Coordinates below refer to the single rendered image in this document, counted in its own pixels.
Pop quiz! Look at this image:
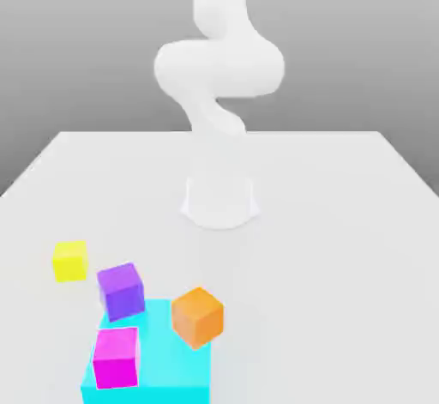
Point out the large cyan box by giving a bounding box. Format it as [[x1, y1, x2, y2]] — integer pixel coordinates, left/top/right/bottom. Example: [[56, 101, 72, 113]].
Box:
[[80, 298, 213, 404]]

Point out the small magenta cube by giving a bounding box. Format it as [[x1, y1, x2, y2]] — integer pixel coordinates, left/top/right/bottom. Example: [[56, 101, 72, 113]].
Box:
[[92, 327, 140, 390]]

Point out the small purple cube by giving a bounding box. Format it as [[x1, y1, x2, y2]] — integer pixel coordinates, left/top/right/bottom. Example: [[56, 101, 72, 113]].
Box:
[[96, 262, 146, 323]]

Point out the small orange cube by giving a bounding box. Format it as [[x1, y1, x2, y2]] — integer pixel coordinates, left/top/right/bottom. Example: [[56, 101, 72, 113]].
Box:
[[171, 286, 226, 352]]

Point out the small yellow cube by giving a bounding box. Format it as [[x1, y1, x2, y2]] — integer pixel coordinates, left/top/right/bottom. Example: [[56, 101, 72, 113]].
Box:
[[51, 239, 89, 284]]

